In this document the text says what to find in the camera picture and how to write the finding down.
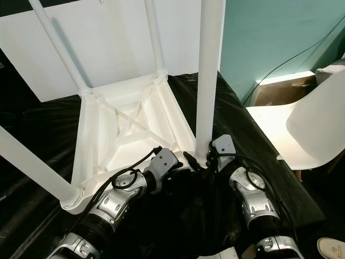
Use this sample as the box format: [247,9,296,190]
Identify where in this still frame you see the light grey cushion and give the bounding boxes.
[315,62,345,84]

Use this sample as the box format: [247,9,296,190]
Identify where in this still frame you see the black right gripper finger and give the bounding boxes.
[183,151,203,172]

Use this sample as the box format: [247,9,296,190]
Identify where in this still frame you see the white plastic children table top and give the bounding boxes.
[69,70,205,211]

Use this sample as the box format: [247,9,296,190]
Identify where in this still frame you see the white plastic shell chair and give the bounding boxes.
[245,70,345,172]

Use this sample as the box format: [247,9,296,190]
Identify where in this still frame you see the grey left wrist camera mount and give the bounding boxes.
[150,147,181,194]

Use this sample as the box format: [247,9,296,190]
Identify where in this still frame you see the thin black wall cable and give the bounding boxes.
[245,27,345,106]

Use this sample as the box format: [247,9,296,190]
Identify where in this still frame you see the large white board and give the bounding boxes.
[0,0,200,102]

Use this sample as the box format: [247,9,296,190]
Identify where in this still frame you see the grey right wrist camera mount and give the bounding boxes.
[210,135,235,171]

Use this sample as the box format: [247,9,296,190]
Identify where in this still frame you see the black plastic sheet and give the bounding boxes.
[0,69,327,259]

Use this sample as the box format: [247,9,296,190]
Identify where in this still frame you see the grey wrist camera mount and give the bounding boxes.
[150,147,181,194]
[210,135,235,171]

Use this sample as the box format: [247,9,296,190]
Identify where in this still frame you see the white shoe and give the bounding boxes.
[317,237,345,258]

